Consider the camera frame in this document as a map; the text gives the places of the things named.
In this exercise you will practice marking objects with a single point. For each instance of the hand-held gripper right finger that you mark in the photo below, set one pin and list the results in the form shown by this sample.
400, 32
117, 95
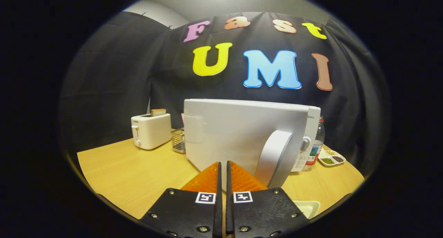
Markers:
229, 210

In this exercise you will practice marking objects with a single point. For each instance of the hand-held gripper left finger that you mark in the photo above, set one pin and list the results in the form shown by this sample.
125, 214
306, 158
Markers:
218, 203

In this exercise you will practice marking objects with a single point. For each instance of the white microwave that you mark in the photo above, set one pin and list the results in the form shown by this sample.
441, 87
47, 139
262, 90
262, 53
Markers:
235, 134

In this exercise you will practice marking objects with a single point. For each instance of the white rectangular plate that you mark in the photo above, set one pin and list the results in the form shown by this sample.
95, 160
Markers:
309, 208

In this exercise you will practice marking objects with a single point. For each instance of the white toaster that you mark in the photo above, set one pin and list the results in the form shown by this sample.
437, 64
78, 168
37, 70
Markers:
152, 132

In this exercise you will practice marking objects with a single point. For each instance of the toast slice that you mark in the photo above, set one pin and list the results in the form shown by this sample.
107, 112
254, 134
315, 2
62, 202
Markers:
158, 112

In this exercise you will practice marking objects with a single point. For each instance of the clear water bottle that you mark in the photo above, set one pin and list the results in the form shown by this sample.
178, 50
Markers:
316, 144

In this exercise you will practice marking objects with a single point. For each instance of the divided snack dish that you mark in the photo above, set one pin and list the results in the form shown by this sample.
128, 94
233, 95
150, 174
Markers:
332, 159

